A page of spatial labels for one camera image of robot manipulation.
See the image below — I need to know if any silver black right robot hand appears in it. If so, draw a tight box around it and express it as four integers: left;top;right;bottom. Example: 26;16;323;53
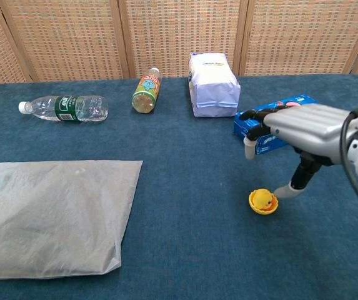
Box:
239;102;356;199

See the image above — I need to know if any small yellow pink toy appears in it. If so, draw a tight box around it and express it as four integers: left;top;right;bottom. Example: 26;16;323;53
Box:
254;190;276;210

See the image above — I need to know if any blue cookie box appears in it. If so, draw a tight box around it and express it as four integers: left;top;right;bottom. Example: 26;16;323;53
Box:
233;94;319;156

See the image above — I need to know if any white paper bag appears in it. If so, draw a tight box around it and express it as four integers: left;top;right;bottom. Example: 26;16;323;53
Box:
188;52;242;118

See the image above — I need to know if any woven bamboo folding screen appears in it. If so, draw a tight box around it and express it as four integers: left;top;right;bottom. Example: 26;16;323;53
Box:
0;0;358;85

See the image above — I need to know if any orange juice bottle cartoon label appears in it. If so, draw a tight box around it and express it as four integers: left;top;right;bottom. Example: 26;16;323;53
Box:
131;67;162;114

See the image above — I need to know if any blue table cloth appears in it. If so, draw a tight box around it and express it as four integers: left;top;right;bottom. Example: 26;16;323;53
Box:
0;72;358;300

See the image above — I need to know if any clear water bottle green label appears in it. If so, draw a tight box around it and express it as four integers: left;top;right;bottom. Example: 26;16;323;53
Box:
17;94;109;123

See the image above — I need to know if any clear plastic bag grey cloth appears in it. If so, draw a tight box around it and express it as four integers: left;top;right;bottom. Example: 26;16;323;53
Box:
0;159;144;280

